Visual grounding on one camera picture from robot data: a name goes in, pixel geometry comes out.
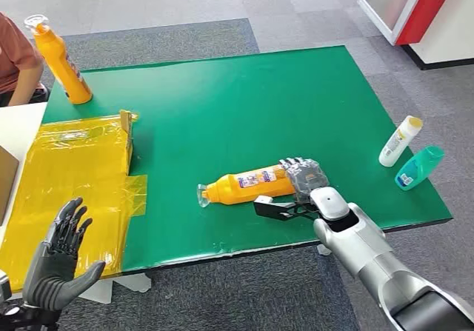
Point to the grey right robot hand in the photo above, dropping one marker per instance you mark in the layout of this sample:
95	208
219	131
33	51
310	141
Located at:
307	176

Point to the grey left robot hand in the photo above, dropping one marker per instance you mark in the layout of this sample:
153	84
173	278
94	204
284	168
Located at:
51	275

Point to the orange bottle with clear cap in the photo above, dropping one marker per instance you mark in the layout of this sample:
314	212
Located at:
63	69
251	186

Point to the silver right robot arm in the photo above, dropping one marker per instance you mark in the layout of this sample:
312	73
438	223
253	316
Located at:
370	255

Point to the person's forearm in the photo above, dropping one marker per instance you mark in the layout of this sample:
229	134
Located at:
28	86

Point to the white bottle with yellow cap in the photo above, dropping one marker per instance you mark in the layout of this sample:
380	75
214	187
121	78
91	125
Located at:
398	142

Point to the teal translucent bottle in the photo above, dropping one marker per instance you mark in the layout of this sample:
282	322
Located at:
420	167

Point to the white table foot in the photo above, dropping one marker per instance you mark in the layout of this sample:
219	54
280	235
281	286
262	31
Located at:
323	250
126	284

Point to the green table mat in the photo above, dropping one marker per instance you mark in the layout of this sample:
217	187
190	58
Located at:
259	103

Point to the yellow taped cardboard box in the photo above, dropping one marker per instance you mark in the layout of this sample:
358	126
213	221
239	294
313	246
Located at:
74	172

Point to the brown cardboard sheet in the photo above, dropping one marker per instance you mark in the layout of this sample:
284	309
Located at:
7	181

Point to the white side table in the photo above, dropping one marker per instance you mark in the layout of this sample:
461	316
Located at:
18	127

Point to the red and white cabinet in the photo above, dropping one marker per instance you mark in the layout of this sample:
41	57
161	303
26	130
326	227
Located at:
418	5

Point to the person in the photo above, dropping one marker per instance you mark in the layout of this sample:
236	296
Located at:
13	54

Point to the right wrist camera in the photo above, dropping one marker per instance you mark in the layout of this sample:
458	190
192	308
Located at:
275	208

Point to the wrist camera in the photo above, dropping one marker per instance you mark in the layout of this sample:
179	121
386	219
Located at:
275	208
4	287

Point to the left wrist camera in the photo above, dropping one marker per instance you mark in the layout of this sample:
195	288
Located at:
4	287

